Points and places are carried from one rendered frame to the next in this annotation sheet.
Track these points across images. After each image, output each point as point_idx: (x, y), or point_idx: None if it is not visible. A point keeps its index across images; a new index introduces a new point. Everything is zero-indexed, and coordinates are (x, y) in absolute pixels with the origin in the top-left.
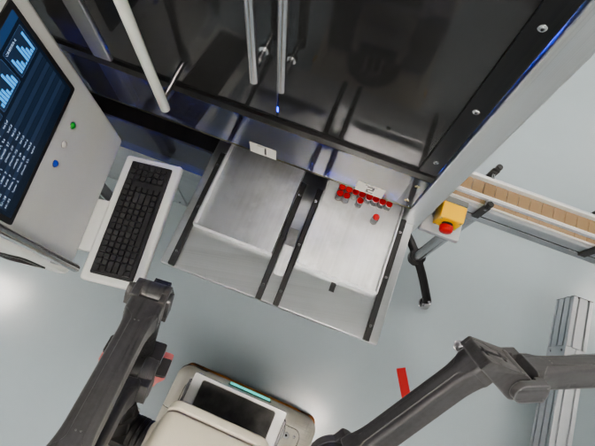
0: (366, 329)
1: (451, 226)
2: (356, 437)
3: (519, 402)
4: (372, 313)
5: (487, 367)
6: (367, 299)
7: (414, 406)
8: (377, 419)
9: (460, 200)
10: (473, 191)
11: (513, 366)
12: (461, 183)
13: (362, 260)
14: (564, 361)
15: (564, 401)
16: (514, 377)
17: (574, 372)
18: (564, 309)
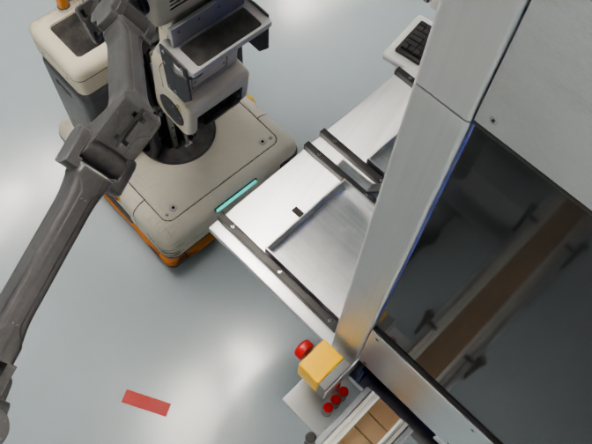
0: (231, 220)
1: (304, 351)
2: (136, 33)
3: (71, 131)
4: (245, 234)
5: (122, 96)
6: (264, 242)
7: (130, 60)
8: (140, 49)
9: (334, 380)
10: (342, 433)
11: (106, 135)
12: (345, 299)
13: (314, 259)
14: (73, 217)
15: None
16: (96, 130)
17: (57, 213)
18: None
